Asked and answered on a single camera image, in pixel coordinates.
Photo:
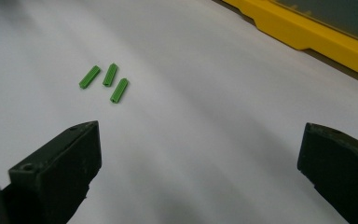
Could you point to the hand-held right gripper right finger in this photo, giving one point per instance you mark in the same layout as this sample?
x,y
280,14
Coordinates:
x,y
341,168

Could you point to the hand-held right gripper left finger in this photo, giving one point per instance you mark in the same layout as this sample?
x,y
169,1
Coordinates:
x,y
59,168

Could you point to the green plastic wall plug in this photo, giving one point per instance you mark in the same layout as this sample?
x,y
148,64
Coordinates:
x,y
89,77
119,90
110,75

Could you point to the yellow drawer cabinet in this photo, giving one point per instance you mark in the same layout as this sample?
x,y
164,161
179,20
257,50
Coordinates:
x,y
307,32

